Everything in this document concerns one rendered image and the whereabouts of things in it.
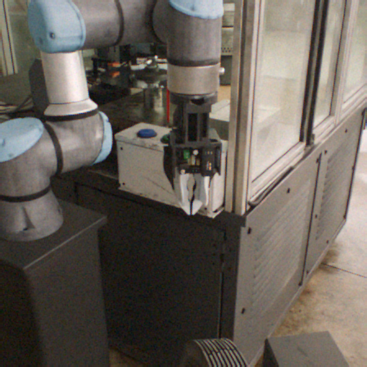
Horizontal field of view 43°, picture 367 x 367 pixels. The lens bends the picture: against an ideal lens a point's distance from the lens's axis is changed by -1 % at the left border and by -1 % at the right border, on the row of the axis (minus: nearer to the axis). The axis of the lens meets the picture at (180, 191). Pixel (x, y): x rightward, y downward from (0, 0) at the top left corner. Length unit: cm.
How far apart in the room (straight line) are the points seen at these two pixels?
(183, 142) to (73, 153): 40
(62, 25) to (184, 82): 17
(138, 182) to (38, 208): 27
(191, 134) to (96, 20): 20
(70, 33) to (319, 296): 168
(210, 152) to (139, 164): 48
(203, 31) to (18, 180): 52
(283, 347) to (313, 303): 165
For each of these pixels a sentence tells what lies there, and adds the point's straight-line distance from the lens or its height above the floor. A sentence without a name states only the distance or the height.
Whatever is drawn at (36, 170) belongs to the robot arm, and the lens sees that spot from 100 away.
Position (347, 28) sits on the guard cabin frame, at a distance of 165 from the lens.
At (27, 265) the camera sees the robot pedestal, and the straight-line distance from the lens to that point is 97.
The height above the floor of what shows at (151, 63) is 99.
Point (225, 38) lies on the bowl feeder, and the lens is 211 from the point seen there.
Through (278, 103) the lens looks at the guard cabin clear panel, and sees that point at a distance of 121.
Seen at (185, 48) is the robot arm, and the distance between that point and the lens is 65.
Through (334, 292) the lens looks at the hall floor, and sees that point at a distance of 214.
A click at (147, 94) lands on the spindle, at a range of 151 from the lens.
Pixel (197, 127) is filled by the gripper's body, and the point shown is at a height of 107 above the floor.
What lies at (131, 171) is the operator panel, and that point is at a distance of 116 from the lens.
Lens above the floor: 129
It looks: 27 degrees down
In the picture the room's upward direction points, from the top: straight up
